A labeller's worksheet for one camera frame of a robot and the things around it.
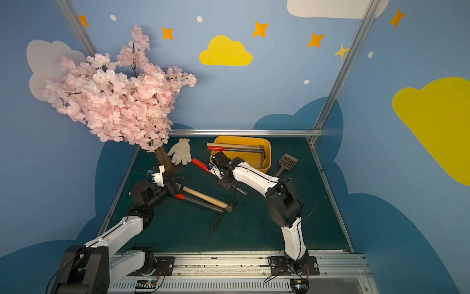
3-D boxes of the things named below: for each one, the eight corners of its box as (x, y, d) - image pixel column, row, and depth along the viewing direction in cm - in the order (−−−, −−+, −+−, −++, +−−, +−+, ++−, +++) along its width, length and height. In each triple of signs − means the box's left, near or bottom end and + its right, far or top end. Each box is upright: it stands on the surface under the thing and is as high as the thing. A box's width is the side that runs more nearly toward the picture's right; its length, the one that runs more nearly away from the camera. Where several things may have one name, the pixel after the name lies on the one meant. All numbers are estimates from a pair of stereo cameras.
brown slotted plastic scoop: (270, 173, 108) (271, 170, 106) (284, 155, 117) (285, 152, 115) (282, 180, 105) (283, 178, 103) (296, 162, 114) (298, 159, 112)
